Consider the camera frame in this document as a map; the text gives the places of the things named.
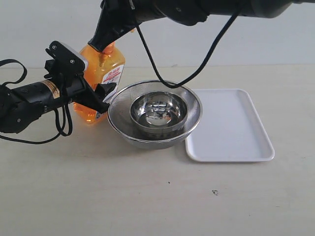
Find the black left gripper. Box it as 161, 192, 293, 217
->
59, 73, 117, 114

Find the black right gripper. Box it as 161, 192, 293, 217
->
88, 0, 162, 52

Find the orange pump soap bottle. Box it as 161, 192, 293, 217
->
73, 42, 126, 124

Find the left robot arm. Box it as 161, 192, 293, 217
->
0, 75, 117, 133

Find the large steel mesh colander bowl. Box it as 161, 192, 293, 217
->
108, 80, 202, 149

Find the small stainless steel bowl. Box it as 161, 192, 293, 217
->
129, 91, 188, 133

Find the white plastic tray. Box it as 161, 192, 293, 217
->
185, 88, 275, 163

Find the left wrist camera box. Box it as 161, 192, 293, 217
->
44, 41, 88, 77

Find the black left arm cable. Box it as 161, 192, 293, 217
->
0, 59, 73, 145

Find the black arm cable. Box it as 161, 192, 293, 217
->
135, 7, 241, 89
0, 59, 73, 145

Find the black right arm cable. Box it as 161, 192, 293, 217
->
135, 7, 241, 89

